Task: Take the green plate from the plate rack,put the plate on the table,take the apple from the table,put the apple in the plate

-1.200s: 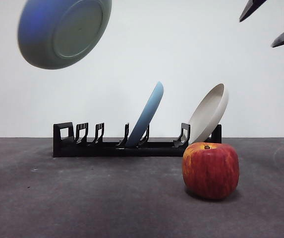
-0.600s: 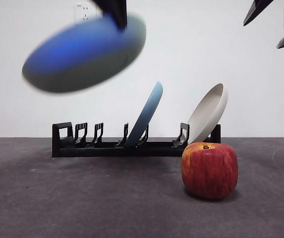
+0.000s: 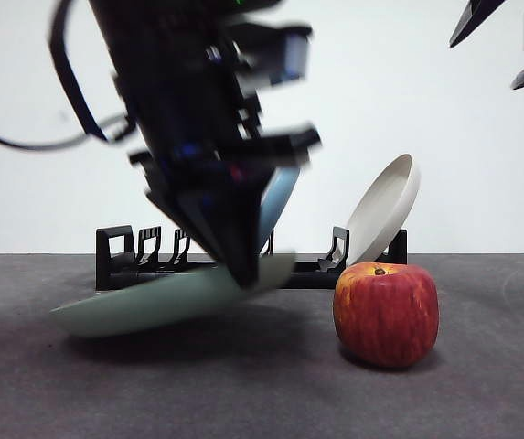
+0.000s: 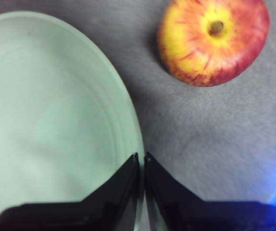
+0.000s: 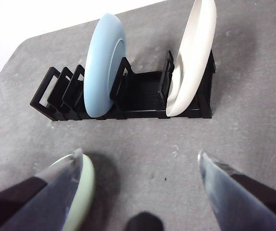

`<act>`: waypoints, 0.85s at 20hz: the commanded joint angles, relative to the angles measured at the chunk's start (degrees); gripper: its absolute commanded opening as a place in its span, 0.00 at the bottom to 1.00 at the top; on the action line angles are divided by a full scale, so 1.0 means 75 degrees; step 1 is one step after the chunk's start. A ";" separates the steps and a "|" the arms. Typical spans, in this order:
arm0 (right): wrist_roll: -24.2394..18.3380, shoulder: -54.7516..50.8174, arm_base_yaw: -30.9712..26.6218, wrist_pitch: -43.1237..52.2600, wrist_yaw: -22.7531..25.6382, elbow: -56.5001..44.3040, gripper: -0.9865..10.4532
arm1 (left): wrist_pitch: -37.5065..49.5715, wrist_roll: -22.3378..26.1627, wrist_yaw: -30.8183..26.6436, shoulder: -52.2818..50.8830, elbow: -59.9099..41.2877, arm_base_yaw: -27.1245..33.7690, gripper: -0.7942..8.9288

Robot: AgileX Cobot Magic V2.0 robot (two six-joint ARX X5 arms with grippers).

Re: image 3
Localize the green plate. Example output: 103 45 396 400
49 250 298 339

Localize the red apple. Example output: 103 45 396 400
333 262 441 370

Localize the blue plate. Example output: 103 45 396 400
256 165 302 255

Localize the black plate rack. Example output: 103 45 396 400
95 223 409 292

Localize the beige plate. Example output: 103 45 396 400
345 153 422 267

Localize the black cable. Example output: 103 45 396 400
48 0 110 144
0 112 140 153

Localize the pale grey camera box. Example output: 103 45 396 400
224 20 313 89

